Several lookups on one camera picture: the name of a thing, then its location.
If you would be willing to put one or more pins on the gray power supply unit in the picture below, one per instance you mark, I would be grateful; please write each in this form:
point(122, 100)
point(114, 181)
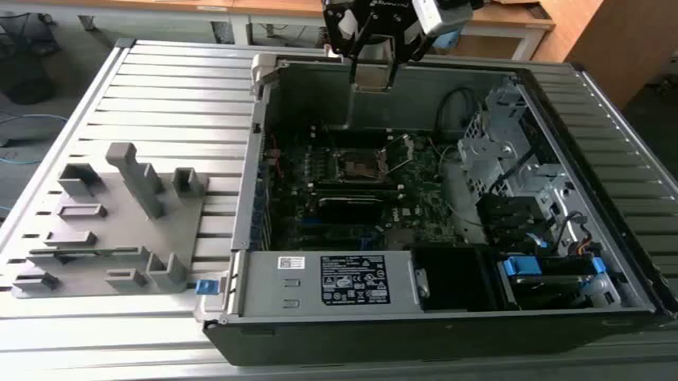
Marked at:
point(265, 285)

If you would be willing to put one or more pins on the silver metal drive cage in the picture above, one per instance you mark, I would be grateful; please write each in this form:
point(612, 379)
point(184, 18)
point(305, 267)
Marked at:
point(480, 152)

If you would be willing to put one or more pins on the black plastic disk bay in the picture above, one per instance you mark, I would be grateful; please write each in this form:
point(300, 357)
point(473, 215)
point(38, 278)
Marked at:
point(509, 218)

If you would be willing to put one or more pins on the black open PC case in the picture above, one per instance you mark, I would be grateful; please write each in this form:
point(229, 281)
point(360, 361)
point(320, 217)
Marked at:
point(372, 341)

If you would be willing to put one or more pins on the hard disk blue carrier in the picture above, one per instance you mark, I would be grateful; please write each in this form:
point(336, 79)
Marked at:
point(523, 266)

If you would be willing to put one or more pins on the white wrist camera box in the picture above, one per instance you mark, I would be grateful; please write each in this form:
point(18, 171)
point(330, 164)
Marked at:
point(443, 20)

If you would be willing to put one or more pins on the CPU socket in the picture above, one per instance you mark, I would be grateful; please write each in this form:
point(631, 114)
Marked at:
point(361, 164)

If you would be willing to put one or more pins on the green RAM stick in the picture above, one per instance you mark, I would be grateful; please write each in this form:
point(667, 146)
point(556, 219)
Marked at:
point(117, 251)
point(361, 184)

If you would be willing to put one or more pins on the pale blue teach pendant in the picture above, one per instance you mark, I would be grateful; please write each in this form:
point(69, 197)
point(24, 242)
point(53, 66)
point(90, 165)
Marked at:
point(448, 39)

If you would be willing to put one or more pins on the silver CPU plate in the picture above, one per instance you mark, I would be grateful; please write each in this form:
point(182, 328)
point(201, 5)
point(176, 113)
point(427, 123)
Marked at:
point(373, 77)

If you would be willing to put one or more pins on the green motherboard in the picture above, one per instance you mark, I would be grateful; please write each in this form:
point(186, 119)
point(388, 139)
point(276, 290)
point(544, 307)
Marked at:
point(424, 206)

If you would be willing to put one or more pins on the blue case latch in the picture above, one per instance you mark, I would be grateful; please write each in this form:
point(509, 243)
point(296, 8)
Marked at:
point(208, 287)

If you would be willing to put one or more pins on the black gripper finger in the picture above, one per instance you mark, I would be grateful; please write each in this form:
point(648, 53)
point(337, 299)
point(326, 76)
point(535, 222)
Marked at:
point(334, 28)
point(411, 39)

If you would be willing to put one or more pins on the wooden cabinet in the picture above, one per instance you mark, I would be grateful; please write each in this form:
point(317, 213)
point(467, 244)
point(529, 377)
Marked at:
point(609, 39)

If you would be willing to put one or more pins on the black graphics card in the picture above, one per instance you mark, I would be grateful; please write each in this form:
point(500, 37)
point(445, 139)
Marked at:
point(351, 210)

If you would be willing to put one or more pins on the gray plastic parts rack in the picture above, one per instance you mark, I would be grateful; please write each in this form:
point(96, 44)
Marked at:
point(122, 238)

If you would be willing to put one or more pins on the black mesh waste bin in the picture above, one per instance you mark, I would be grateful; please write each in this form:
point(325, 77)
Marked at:
point(28, 79)

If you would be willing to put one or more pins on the wooden desk white frame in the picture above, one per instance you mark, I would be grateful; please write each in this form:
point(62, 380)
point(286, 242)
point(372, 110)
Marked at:
point(504, 18)
point(281, 10)
point(160, 4)

